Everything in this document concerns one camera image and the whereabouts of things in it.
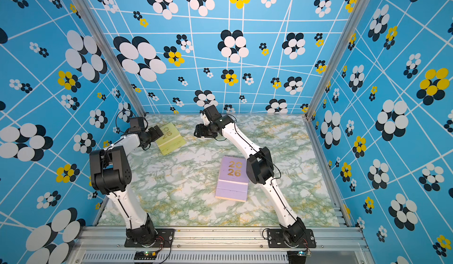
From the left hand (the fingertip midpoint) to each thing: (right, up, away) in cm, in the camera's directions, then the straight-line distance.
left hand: (157, 133), depth 101 cm
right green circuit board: (+71, -45, -35) cm, 92 cm away
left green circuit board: (+7, -50, -29) cm, 58 cm away
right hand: (+26, 0, -6) cm, 27 cm away
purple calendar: (+44, -23, -17) cm, 52 cm away
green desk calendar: (+6, -4, +5) cm, 9 cm away
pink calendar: (+42, -31, -19) cm, 56 cm away
